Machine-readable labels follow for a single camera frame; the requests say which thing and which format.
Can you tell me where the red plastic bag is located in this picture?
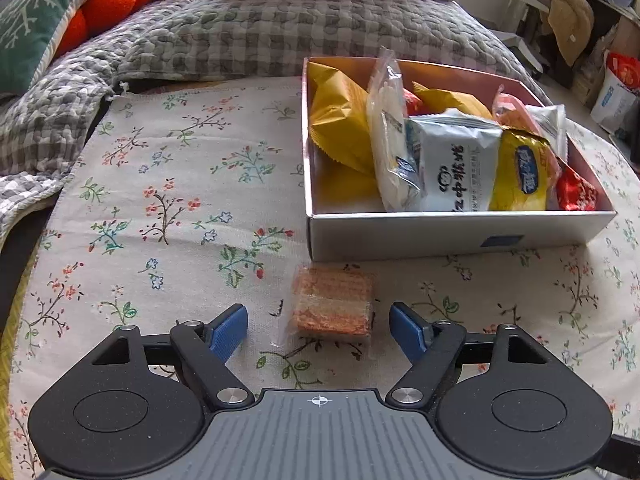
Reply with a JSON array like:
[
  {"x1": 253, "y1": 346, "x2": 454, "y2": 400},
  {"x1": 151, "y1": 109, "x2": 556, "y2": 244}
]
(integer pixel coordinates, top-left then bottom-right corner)
[{"x1": 606, "y1": 51, "x2": 640, "y2": 86}]

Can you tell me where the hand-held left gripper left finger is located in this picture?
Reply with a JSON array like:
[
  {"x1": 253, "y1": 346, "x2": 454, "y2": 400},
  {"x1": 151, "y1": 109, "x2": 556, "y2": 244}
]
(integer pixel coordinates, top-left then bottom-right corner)
[{"x1": 92, "y1": 304, "x2": 256, "y2": 408}]

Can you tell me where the yellow green mat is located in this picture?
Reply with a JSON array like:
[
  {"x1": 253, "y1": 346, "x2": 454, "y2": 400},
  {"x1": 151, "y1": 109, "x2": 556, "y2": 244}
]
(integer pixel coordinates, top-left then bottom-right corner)
[{"x1": 0, "y1": 240, "x2": 41, "y2": 480}]

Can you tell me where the floral tablecloth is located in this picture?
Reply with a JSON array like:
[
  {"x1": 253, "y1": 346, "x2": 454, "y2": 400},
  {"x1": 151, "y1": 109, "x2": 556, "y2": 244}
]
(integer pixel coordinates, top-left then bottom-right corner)
[{"x1": 10, "y1": 77, "x2": 640, "y2": 480}]

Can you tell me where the beige coat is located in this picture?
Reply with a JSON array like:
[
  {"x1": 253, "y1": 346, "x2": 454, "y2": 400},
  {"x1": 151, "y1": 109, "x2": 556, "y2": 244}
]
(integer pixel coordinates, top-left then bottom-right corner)
[{"x1": 546, "y1": 0, "x2": 596, "y2": 67}]

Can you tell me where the clear rice cake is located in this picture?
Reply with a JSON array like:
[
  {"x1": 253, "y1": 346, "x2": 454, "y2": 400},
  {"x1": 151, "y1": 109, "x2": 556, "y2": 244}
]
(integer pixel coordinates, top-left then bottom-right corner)
[{"x1": 272, "y1": 266, "x2": 377, "y2": 348}]

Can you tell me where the white cardboard box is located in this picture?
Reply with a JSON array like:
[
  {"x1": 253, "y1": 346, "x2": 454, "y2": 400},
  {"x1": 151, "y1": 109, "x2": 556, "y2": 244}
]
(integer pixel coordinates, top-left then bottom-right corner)
[{"x1": 300, "y1": 56, "x2": 617, "y2": 263}]

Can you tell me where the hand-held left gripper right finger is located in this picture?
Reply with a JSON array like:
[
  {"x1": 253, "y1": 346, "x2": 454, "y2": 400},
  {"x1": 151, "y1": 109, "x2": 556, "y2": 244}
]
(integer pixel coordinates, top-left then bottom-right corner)
[{"x1": 389, "y1": 302, "x2": 548, "y2": 407}]

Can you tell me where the pink wafer packet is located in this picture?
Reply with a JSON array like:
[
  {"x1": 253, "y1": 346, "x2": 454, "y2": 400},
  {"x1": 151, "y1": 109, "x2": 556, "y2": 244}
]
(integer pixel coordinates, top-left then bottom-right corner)
[{"x1": 491, "y1": 87, "x2": 551, "y2": 136}]

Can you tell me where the green snowflake cushion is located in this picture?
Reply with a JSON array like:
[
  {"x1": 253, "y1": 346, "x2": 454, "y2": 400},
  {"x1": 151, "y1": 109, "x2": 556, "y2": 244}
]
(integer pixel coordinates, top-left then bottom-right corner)
[{"x1": 0, "y1": 0, "x2": 123, "y2": 100}]

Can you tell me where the grey checked quilt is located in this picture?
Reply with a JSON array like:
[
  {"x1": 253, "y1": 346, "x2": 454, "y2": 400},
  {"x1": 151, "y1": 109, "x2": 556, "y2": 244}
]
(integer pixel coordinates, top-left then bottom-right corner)
[{"x1": 0, "y1": 0, "x2": 551, "y2": 241}]

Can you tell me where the white blue print bag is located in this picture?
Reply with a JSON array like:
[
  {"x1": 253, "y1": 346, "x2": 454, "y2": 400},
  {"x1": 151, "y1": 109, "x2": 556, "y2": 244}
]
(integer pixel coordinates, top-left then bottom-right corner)
[{"x1": 590, "y1": 67, "x2": 640, "y2": 133}]

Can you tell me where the yellow blue snack packet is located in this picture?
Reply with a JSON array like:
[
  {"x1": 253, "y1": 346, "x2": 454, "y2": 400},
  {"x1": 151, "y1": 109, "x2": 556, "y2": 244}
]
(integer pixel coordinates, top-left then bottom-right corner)
[{"x1": 489, "y1": 129, "x2": 563, "y2": 212}]

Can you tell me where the white green snack packet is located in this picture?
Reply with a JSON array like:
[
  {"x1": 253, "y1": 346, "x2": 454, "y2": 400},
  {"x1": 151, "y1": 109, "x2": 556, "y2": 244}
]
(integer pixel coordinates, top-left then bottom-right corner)
[{"x1": 525, "y1": 104, "x2": 568, "y2": 163}]

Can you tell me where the orange plush cushion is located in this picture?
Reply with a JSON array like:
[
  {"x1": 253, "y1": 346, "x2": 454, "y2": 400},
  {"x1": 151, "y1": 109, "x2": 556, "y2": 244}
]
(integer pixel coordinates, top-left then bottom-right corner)
[{"x1": 52, "y1": 0, "x2": 156, "y2": 59}]

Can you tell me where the clear blue print snack packet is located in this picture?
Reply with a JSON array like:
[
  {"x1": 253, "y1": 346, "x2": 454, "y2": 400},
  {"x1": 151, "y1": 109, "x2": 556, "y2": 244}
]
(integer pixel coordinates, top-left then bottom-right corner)
[{"x1": 366, "y1": 46, "x2": 423, "y2": 212}]

